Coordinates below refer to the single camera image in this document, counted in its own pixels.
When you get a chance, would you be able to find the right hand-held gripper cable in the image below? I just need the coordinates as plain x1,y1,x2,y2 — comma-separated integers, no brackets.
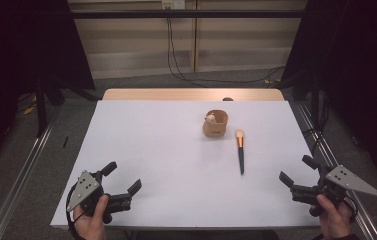
343,195,358,223

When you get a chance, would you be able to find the black metal stand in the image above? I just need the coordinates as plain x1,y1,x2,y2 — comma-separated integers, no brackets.
310,71,321,131
35,74,49,138

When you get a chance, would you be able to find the makeup brush with black handle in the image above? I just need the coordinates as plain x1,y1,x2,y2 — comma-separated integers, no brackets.
234,129,246,176

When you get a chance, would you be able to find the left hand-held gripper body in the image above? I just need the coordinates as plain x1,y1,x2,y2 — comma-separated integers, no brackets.
66,169,134,225

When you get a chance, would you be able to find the black curtain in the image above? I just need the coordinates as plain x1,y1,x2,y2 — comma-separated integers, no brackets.
0,0,96,178
280,0,377,193

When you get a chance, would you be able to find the aluminium rail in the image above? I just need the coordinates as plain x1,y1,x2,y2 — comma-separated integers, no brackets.
295,102,377,240
0,108,62,240

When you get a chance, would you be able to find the black cable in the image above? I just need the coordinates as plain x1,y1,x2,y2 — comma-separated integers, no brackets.
166,17,210,88
169,17,287,84

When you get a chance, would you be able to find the black horizontal bar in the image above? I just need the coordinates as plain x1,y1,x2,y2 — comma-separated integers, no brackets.
67,9,307,20

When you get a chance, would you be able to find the white wall outlet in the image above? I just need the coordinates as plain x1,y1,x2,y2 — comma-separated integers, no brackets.
161,0,186,10

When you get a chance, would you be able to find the brown cup with small figure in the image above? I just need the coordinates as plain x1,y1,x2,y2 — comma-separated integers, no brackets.
202,109,229,138

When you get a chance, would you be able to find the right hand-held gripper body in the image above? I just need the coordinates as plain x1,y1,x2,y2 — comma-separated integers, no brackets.
290,163,377,218

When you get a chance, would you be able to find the left hand-held gripper cable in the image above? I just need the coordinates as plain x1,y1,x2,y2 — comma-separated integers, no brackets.
64,184,87,240

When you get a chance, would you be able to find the white table board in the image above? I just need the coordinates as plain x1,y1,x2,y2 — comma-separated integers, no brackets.
49,99,322,231

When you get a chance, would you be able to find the hand-held gripper cable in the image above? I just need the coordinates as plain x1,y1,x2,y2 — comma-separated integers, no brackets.
343,195,358,223
64,184,87,240

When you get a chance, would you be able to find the person's right hand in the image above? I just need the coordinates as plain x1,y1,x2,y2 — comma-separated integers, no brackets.
310,194,354,239

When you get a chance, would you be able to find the yellow tape strip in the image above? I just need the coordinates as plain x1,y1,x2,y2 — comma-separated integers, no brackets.
23,95,38,116

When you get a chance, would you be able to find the wooden table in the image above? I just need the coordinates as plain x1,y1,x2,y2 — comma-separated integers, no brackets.
101,87,285,102

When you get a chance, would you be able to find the person's left hand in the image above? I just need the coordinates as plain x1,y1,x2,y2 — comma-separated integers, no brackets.
73,194,110,240

